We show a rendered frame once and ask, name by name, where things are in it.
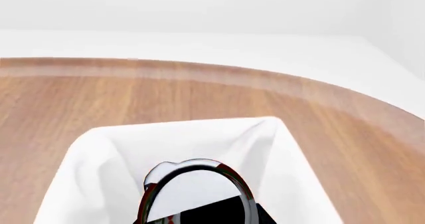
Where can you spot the tin can with shiny lid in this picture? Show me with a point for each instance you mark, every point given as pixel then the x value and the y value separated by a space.
pixel 196 184

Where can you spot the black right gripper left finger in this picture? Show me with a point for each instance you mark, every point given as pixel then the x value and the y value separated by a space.
pixel 135 222

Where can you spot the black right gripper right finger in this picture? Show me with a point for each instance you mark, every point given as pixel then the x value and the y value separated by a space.
pixel 264 216

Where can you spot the white basket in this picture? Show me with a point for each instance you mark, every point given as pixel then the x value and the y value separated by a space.
pixel 99 174

